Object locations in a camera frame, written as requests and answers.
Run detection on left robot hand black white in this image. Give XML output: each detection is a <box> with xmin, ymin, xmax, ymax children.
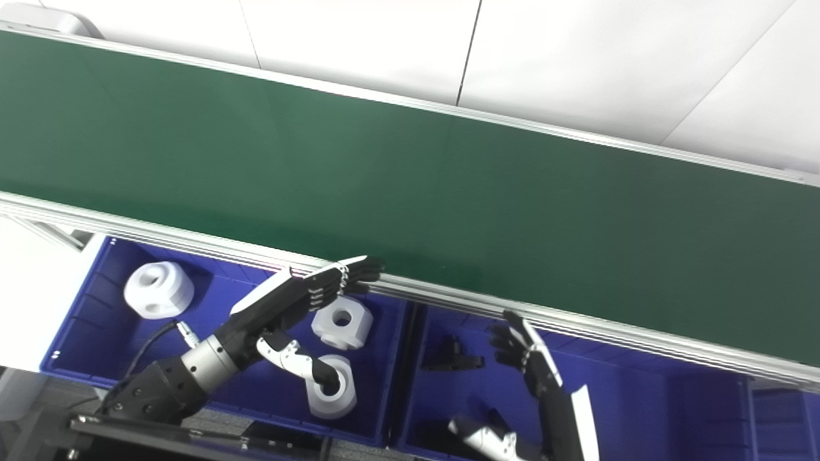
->
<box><xmin>215</xmin><ymin>255</ymin><xmax>385</xmax><ymax>392</ymax></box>

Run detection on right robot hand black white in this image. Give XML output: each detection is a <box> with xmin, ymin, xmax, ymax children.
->
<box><xmin>447</xmin><ymin>311</ymin><xmax>600</xmax><ymax>461</ymax></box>

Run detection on white cylindrical plastic part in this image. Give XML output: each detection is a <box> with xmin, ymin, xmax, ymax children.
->
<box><xmin>311</xmin><ymin>296</ymin><xmax>375</xmax><ymax>352</ymax></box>
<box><xmin>123</xmin><ymin>261</ymin><xmax>195</xmax><ymax>320</ymax></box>
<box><xmin>306</xmin><ymin>354</ymin><xmax>358</xmax><ymax>421</ymax></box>

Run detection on blue plastic bin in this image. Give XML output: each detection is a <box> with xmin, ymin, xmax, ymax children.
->
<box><xmin>746</xmin><ymin>378</ymin><xmax>820</xmax><ymax>461</ymax></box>
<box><xmin>388</xmin><ymin>301</ymin><xmax>758</xmax><ymax>461</ymax></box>
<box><xmin>40</xmin><ymin>236</ymin><xmax>411</xmax><ymax>448</ymax></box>

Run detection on green conveyor belt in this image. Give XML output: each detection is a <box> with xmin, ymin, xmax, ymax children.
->
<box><xmin>0</xmin><ymin>31</ymin><xmax>820</xmax><ymax>368</ymax></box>

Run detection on aluminium conveyor support strut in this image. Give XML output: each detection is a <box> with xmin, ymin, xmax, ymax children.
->
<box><xmin>12</xmin><ymin>216</ymin><xmax>87</xmax><ymax>252</ymax></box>

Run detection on black metal bar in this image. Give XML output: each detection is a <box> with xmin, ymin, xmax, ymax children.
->
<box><xmin>66</xmin><ymin>413</ymin><xmax>331</xmax><ymax>461</ymax></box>

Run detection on aluminium conveyor side rail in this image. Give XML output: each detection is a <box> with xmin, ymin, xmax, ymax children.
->
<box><xmin>0</xmin><ymin>191</ymin><xmax>820</xmax><ymax>393</ymax></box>
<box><xmin>0</xmin><ymin>22</ymin><xmax>820</xmax><ymax>188</ymax></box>

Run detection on black bracket part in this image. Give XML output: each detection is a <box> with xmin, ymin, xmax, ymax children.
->
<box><xmin>423</xmin><ymin>335</ymin><xmax>486</xmax><ymax>373</ymax></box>

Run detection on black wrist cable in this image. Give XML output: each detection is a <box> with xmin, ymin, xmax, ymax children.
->
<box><xmin>124</xmin><ymin>320</ymin><xmax>201</xmax><ymax>380</ymax></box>

